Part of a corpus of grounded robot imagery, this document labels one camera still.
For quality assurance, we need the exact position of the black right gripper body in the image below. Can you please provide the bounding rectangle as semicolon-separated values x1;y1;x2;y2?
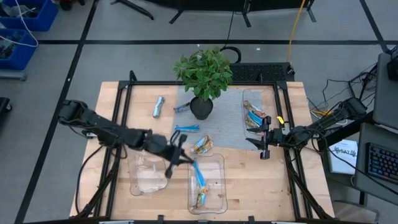
260;115;292;161

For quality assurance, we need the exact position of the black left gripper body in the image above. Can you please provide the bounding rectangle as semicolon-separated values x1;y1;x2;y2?
144;133;189;180

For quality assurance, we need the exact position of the blue red granola bar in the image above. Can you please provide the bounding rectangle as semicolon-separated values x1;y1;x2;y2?
248;111;264;126

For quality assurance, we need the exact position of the red green granola bar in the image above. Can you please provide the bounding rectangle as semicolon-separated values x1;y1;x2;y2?
244;114;261;129
243;99;267;118

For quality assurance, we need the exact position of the clear plastic tray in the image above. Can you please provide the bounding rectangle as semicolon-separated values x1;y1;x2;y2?
241;88;278;139
187;153;228;215
126;148;169;197

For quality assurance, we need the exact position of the dark silver granola bar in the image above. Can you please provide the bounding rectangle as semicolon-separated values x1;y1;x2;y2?
173;101;191;113

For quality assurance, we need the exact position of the grey woven placemat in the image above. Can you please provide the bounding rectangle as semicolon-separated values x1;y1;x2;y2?
171;84;276;152

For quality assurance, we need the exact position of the black ribbed box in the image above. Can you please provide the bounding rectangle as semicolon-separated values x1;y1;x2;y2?
229;62;295;83

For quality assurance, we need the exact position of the black desk beam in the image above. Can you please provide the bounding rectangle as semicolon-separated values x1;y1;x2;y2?
317;111;376;152

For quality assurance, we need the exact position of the white paper booklet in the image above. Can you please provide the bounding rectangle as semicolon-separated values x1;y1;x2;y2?
328;139;359;175

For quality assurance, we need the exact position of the green plant in black pot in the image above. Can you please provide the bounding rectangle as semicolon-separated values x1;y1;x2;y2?
173;46;234;121

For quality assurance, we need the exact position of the grey desk panel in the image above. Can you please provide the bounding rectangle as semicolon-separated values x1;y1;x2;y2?
353;122;398;207
372;52;398;131

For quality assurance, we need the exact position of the black keyboard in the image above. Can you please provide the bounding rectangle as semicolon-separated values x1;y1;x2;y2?
366;142;398;185

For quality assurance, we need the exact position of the grey chair base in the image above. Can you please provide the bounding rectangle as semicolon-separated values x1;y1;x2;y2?
332;200;381;224

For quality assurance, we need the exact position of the black box device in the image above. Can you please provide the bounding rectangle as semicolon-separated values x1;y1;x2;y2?
386;46;398;82

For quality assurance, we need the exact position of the black stand leg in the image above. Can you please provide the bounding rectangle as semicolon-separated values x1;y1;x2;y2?
110;0;155;21

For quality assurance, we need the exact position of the grey cart base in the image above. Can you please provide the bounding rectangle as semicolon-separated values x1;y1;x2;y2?
0;70;28;82

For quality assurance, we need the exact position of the blue storage bin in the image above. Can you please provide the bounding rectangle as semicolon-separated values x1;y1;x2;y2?
0;28;39;71
0;0;59;32

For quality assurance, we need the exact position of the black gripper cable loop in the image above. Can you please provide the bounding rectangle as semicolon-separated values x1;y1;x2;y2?
169;129;182;147

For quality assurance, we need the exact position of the yellow cable piece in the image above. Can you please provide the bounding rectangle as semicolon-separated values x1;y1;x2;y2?
310;108;332;118

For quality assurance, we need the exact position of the black metal table frame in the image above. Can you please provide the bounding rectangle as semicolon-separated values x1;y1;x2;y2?
70;70;336;224

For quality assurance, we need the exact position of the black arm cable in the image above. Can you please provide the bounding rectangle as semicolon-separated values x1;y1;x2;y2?
298;129;398;189
75;144;108;215

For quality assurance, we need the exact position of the black looped cable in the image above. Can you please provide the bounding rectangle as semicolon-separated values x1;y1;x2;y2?
220;11;243;64

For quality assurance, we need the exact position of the white cable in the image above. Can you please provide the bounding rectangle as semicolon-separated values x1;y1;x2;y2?
0;0;39;48

